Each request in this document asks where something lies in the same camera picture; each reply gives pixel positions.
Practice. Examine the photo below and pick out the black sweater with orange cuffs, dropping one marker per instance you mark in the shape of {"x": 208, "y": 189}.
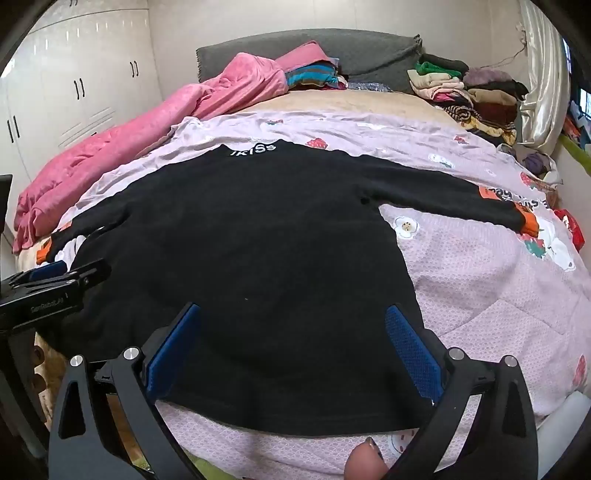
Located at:
{"x": 254, "y": 254}

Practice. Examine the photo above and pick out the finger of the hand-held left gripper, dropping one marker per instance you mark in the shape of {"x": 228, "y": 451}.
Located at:
{"x": 92, "y": 272}
{"x": 46, "y": 271}

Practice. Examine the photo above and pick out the pink strawberry printed bedsheet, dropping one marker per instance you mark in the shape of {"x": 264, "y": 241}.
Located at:
{"x": 485, "y": 300}

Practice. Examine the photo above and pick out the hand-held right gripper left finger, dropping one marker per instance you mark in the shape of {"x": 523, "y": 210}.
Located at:
{"x": 173, "y": 350}

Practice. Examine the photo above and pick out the green sill cover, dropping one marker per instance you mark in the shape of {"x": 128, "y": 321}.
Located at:
{"x": 575, "y": 147}

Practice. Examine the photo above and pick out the colourful striped cloth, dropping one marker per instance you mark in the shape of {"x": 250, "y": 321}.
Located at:
{"x": 309, "y": 74}

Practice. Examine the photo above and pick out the bag of purple clothes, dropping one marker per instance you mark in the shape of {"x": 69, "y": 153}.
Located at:
{"x": 538, "y": 164}

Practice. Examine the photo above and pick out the cream curtain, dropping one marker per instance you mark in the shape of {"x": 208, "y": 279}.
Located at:
{"x": 545, "y": 83}

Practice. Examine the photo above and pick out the white wardrobe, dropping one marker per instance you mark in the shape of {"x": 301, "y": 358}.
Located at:
{"x": 69, "y": 92}

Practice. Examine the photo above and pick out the window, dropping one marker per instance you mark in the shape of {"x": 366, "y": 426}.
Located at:
{"x": 584, "y": 99}

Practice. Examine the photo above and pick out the pink plush blanket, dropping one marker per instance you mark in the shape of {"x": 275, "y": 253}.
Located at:
{"x": 138, "y": 138}

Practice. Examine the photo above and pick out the dark floral cloth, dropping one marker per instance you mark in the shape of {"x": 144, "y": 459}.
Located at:
{"x": 367, "y": 86}

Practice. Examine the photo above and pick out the red packet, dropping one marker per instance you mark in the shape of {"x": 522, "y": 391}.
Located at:
{"x": 570, "y": 228}

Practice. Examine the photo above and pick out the tan quilted bed cover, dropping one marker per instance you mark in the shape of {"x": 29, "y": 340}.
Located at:
{"x": 44, "y": 374}

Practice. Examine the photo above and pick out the pile of folded clothes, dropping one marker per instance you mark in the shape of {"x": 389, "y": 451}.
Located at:
{"x": 485, "y": 101}

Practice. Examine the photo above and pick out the grey quilted headboard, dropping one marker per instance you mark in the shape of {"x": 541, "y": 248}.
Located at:
{"x": 369, "y": 55}

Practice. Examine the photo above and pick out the black panel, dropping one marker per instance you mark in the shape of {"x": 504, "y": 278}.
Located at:
{"x": 5, "y": 203}

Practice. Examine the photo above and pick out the beige bed sheet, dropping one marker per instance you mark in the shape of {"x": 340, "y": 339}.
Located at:
{"x": 346, "y": 104}

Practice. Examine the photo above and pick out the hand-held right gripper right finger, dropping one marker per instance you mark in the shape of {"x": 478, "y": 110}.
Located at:
{"x": 411, "y": 350}

